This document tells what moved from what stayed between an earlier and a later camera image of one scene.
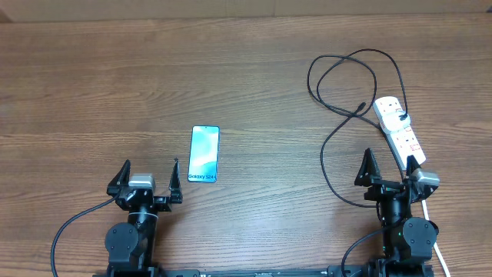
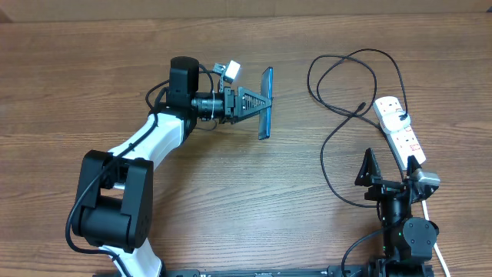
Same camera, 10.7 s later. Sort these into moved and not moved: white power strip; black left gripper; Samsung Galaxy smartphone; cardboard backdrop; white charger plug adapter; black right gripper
Moved: Samsung Galaxy smartphone; black left gripper
Not moved: black right gripper; white power strip; cardboard backdrop; white charger plug adapter
